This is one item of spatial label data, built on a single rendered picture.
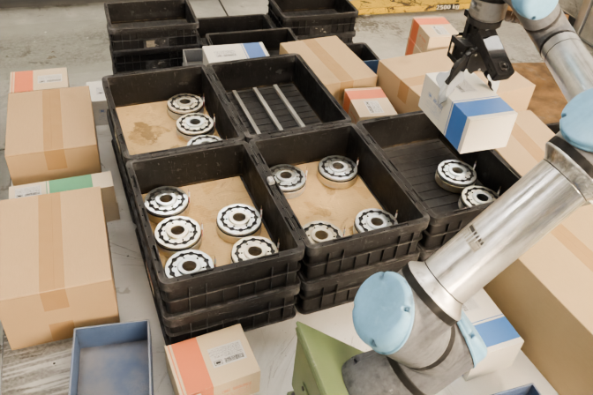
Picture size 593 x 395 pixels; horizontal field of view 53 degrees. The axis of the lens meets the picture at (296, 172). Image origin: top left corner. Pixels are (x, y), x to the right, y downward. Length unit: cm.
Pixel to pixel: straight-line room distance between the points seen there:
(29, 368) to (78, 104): 76
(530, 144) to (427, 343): 98
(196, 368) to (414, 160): 83
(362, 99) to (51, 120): 90
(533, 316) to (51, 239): 105
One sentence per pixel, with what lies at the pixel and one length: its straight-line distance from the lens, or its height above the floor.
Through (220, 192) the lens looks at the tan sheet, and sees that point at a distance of 150.
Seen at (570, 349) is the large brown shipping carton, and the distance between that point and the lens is 137.
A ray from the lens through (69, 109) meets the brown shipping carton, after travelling 179.
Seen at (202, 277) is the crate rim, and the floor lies 93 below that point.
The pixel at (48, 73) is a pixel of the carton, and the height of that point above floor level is 85.
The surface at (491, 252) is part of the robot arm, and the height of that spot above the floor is 120.
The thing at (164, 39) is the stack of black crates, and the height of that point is 53.
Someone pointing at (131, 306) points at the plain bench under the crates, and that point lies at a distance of 144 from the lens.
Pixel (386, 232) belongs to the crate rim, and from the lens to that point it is 130.
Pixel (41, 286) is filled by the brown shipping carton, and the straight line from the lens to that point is 131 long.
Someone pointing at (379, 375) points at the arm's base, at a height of 92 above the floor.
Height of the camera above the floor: 181
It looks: 39 degrees down
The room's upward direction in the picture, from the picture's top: 6 degrees clockwise
